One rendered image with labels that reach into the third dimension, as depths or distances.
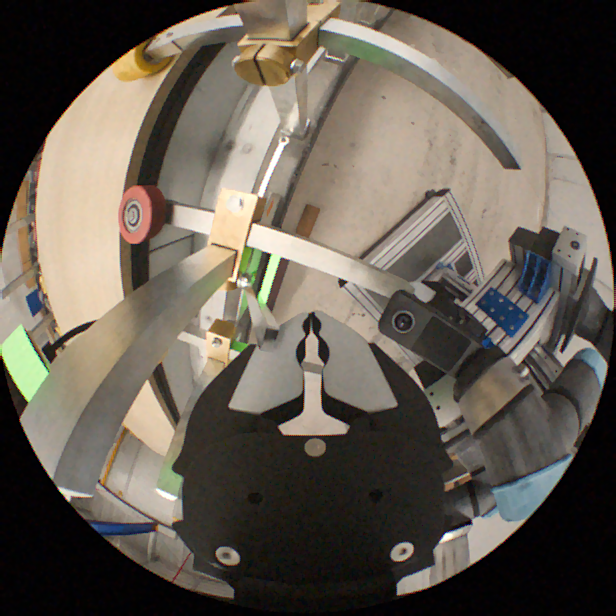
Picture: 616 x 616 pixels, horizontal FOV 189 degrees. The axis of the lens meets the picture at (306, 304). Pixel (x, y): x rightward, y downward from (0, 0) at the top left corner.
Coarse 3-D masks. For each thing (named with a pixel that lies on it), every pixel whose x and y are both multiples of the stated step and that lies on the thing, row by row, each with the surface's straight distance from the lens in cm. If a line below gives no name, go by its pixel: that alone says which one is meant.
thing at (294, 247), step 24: (168, 216) 30; (192, 216) 28; (264, 240) 24; (288, 240) 24; (312, 240) 26; (312, 264) 24; (336, 264) 24; (360, 264) 25; (384, 288) 28; (408, 288) 29
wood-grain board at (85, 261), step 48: (192, 48) 40; (96, 96) 58; (144, 96) 37; (48, 144) 94; (96, 144) 45; (144, 144) 34; (48, 192) 77; (96, 192) 40; (48, 240) 79; (96, 240) 41; (48, 288) 101; (96, 288) 47; (144, 432) 156
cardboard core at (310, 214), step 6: (306, 204) 104; (306, 210) 102; (312, 210) 101; (318, 210) 103; (306, 216) 102; (312, 216) 102; (300, 222) 103; (306, 222) 101; (312, 222) 102; (300, 228) 102; (306, 228) 102; (312, 228) 105; (300, 234) 102; (306, 234) 103
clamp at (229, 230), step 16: (224, 192) 24; (240, 192) 24; (224, 208) 24; (256, 208) 24; (224, 224) 24; (240, 224) 23; (224, 240) 25; (240, 240) 24; (240, 256) 24; (240, 272) 27; (224, 288) 27
